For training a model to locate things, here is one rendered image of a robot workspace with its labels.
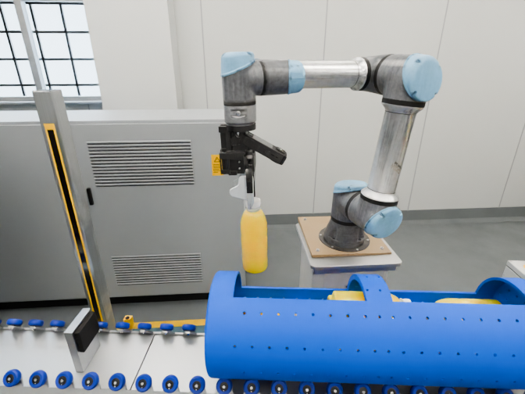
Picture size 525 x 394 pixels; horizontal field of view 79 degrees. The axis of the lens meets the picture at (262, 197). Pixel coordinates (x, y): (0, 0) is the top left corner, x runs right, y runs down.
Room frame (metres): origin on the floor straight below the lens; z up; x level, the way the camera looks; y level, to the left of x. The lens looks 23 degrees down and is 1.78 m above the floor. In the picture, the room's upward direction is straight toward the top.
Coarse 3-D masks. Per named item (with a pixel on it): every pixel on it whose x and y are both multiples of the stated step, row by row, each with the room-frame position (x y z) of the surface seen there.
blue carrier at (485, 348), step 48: (240, 288) 0.84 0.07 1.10; (288, 288) 0.84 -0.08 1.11; (336, 288) 0.84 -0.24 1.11; (384, 288) 0.68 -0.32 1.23; (480, 288) 0.81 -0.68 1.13; (240, 336) 0.59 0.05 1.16; (288, 336) 0.58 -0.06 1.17; (336, 336) 0.58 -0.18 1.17; (384, 336) 0.58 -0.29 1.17; (432, 336) 0.58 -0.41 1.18; (480, 336) 0.57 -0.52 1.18; (384, 384) 0.57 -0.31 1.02; (432, 384) 0.56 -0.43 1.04; (480, 384) 0.55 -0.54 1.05
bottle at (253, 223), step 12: (252, 216) 0.74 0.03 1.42; (264, 216) 0.76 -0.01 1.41; (252, 228) 0.73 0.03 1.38; (264, 228) 0.74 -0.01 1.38; (252, 240) 0.73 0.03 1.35; (264, 240) 0.74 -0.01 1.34; (252, 252) 0.73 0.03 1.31; (264, 252) 0.74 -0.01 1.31; (252, 264) 0.73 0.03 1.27; (264, 264) 0.74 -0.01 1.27
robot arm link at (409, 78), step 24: (384, 72) 0.95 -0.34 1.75; (408, 72) 0.87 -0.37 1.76; (432, 72) 0.89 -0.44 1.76; (384, 96) 0.93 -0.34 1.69; (408, 96) 0.88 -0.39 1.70; (432, 96) 0.88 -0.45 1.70; (384, 120) 0.93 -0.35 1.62; (408, 120) 0.90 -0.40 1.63; (384, 144) 0.91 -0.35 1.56; (408, 144) 0.91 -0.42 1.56; (384, 168) 0.90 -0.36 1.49; (384, 192) 0.89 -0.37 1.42; (360, 216) 0.91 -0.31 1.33; (384, 216) 0.86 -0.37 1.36
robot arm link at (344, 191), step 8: (336, 184) 1.06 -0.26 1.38; (344, 184) 1.04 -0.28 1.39; (352, 184) 1.03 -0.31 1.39; (360, 184) 1.03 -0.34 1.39; (336, 192) 1.04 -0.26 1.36; (344, 192) 1.01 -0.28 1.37; (352, 192) 1.00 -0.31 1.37; (360, 192) 0.99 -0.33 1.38; (336, 200) 1.04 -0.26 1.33; (344, 200) 1.00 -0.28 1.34; (336, 208) 1.03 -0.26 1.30; (344, 208) 0.99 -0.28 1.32; (336, 216) 1.03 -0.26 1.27; (344, 216) 1.01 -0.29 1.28
